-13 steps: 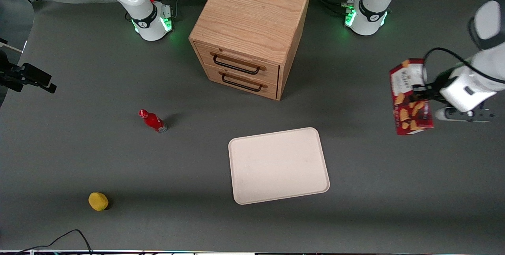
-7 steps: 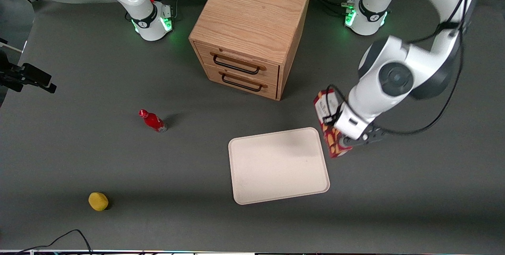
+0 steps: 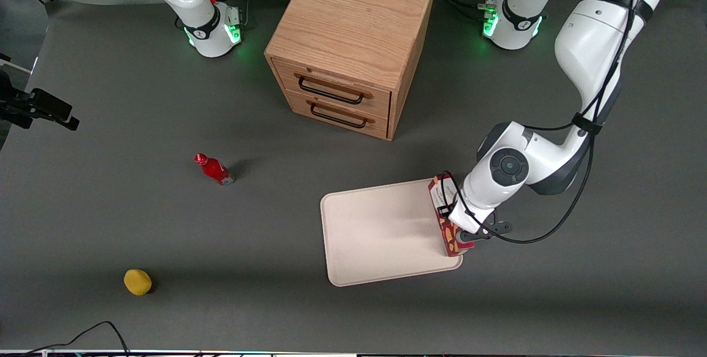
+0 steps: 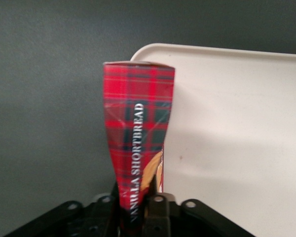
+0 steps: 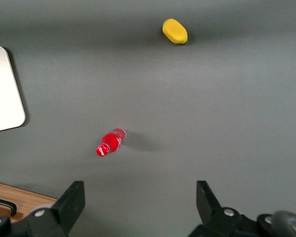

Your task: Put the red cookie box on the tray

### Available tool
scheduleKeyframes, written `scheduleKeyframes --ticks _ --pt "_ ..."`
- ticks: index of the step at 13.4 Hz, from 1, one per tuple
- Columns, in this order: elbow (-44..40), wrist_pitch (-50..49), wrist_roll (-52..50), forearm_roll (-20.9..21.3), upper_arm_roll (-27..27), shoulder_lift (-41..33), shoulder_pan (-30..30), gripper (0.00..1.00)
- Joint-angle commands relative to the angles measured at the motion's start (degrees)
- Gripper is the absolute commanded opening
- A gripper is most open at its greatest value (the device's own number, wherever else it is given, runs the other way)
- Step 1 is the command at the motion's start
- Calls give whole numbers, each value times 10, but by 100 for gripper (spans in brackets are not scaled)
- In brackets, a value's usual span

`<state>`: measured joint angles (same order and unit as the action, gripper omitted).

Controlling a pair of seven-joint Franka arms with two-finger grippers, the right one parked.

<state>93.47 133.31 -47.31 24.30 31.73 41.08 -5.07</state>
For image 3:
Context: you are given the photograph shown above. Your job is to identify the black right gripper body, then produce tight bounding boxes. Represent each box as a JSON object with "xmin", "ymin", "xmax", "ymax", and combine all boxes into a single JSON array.
[{"xmin": 0, "ymin": 70, "xmax": 35, "ymax": 130}]

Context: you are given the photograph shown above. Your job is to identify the red cookie box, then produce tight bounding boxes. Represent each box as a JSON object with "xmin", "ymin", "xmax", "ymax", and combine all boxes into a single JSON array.
[{"xmin": 428, "ymin": 174, "xmax": 476, "ymax": 258}]

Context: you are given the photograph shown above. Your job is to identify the beige rectangular tray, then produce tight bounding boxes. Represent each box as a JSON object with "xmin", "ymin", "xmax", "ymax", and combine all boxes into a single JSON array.
[{"xmin": 320, "ymin": 178, "xmax": 463, "ymax": 287}]

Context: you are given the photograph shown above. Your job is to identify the wooden drawer front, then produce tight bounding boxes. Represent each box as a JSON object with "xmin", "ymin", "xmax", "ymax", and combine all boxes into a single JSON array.
[
  {"xmin": 272, "ymin": 59, "xmax": 392, "ymax": 120},
  {"xmin": 284, "ymin": 90, "xmax": 389, "ymax": 140}
]

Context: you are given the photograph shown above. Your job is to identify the small red bottle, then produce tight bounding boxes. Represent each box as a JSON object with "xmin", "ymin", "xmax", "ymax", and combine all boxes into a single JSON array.
[{"xmin": 194, "ymin": 153, "xmax": 235, "ymax": 186}]

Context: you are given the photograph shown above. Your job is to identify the yellow lemon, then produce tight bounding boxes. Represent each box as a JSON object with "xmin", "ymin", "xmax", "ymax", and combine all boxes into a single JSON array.
[{"xmin": 124, "ymin": 269, "xmax": 153, "ymax": 296}]

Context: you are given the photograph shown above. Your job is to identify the oak wooden drawer cabinet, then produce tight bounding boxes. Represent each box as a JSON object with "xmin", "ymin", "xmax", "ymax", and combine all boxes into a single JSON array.
[{"xmin": 264, "ymin": 0, "xmax": 437, "ymax": 141}]

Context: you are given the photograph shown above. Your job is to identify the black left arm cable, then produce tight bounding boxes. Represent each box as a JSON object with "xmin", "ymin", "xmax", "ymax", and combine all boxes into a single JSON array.
[{"xmin": 441, "ymin": 0, "xmax": 636, "ymax": 245}]

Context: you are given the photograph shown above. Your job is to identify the black metal drawer handle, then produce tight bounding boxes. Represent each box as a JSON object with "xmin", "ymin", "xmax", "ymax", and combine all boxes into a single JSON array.
[
  {"xmin": 298, "ymin": 77, "xmax": 366, "ymax": 106},
  {"xmin": 309, "ymin": 102, "xmax": 368, "ymax": 129}
]

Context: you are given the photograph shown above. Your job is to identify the black loose table cable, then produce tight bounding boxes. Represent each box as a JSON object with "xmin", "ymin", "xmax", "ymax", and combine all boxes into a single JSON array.
[{"xmin": 21, "ymin": 321, "xmax": 131, "ymax": 356}]

